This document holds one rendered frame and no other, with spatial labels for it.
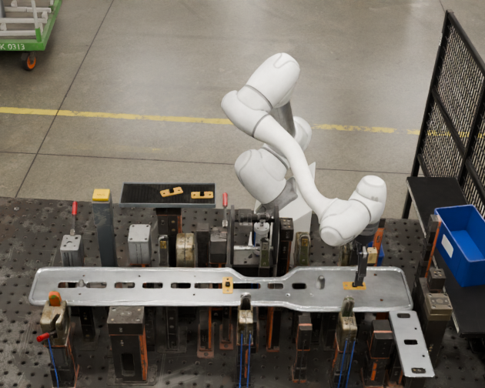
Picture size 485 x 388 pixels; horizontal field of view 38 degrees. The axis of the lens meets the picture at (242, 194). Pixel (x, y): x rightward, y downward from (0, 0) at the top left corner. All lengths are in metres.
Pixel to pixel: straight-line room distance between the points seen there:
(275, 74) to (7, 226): 1.53
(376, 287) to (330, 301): 0.19
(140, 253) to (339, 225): 0.82
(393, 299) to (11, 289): 1.56
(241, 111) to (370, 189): 0.55
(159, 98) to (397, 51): 2.27
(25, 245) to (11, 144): 2.07
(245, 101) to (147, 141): 2.71
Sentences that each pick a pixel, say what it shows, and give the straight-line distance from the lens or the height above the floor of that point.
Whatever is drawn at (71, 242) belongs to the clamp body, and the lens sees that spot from 2.76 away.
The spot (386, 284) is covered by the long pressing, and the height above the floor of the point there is 1.00.
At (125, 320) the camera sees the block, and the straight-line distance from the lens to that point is 2.48.
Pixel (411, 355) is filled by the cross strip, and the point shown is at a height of 1.00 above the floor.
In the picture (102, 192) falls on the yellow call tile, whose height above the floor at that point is 1.16.
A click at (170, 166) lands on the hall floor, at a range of 4.92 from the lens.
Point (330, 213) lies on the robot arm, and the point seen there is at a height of 1.44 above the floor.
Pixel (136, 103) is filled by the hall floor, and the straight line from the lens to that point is 5.65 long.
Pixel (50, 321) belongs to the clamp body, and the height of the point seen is 1.06.
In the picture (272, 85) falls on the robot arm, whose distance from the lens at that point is 2.55.
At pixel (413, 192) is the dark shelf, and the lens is 3.12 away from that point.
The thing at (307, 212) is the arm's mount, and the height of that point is 1.00.
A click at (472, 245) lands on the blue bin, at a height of 1.03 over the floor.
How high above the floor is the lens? 2.85
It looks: 38 degrees down
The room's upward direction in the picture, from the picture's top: 2 degrees clockwise
